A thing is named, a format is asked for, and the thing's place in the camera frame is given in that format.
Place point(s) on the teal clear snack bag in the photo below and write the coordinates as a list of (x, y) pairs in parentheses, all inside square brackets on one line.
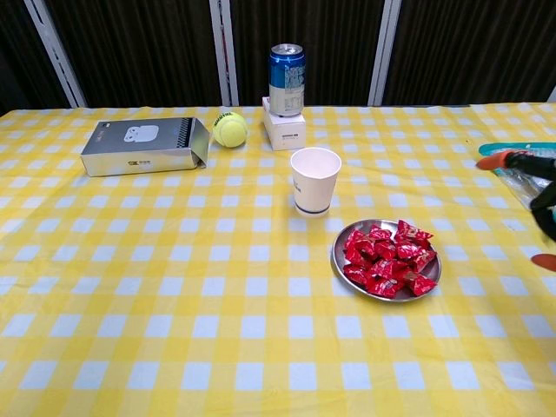
[(521, 187)]

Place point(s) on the white paper cup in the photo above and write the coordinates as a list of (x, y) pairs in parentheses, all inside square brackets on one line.
[(315, 191)]

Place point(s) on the black pleated curtain panel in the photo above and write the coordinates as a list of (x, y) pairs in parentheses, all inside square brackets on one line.
[(21, 52), (469, 35), (139, 52), (339, 26)]

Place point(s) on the silver earbuds box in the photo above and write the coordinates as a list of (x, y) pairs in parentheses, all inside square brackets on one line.
[(139, 143)]

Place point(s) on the blue silver drink can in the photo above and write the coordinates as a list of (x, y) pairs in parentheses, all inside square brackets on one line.
[(286, 78)]

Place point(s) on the yellow white checked tablecloth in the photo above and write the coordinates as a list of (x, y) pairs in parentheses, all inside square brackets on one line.
[(174, 304)]

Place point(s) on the silver metal plate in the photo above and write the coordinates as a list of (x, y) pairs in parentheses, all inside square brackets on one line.
[(338, 258)]

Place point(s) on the yellow tennis ball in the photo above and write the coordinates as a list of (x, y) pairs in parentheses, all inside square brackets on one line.
[(230, 129)]

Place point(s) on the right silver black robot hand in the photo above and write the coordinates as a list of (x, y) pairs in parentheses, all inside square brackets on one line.
[(543, 208)]

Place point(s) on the white metal frame post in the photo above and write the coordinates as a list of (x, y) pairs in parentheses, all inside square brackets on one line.
[(552, 94), (56, 52), (223, 56), (384, 52)]

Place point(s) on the small white cardboard box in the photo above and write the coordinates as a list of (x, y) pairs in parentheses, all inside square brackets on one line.
[(286, 134)]

